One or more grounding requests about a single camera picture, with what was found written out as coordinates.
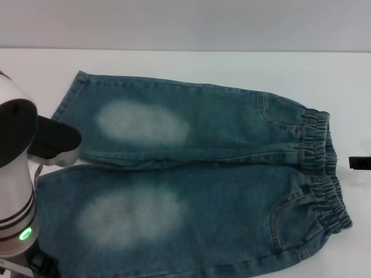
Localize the white camera mounting bracket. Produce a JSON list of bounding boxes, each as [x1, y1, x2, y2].
[[28, 160, 43, 186]]

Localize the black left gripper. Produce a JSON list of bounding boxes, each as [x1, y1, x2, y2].
[[24, 244, 60, 278]]

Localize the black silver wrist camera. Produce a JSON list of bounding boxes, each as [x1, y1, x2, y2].
[[35, 114, 82, 168]]

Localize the blue denim shorts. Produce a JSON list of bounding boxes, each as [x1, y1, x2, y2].
[[35, 69, 355, 278]]

